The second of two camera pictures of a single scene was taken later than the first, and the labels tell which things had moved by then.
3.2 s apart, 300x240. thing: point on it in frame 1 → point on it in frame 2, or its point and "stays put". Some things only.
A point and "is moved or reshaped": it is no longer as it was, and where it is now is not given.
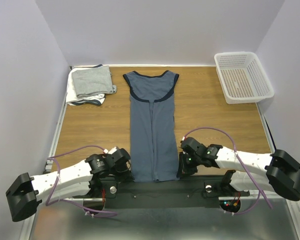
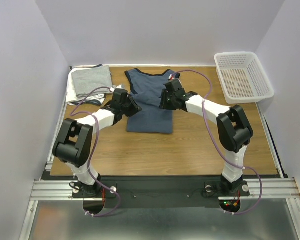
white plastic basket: [243, 77] stays put
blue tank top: [154, 148] is moved or reshaped
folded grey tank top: [93, 81] stays put
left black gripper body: [123, 171] → [129, 108]
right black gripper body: [183, 167] → [165, 100]
